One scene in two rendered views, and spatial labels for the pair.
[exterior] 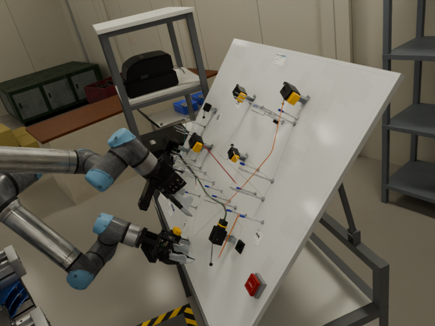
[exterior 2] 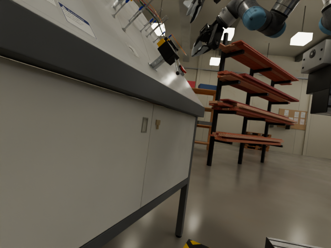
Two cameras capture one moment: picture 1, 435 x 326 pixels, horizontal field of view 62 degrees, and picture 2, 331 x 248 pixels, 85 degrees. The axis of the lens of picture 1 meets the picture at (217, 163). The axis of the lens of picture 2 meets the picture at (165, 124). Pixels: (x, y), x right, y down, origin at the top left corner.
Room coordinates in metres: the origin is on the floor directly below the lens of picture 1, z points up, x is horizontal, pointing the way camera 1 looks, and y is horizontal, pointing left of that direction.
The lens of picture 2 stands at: (1.81, 0.70, 0.73)
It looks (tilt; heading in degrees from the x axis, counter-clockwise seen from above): 0 degrees down; 220
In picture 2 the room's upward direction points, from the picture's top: 7 degrees clockwise
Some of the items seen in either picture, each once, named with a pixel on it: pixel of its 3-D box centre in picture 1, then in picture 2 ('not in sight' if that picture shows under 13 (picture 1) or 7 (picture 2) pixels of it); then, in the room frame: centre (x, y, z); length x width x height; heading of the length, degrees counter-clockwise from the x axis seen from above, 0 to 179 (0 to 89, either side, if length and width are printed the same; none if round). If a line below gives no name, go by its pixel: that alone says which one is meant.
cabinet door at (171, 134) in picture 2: not in sight; (174, 150); (1.06, 0.16, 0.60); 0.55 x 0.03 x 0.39; 14
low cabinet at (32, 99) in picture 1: (51, 90); not in sight; (8.69, 3.40, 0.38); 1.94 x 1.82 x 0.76; 123
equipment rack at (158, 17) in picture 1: (177, 158); not in sight; (2.28, 0.26, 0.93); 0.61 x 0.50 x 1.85; 14
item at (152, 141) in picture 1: (164, 141); not in sight; (2.20, 0.30, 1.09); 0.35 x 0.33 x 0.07; 14
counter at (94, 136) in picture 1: (138, 127); not in sight; (4.61, 0.91, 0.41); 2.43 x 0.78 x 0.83; 123
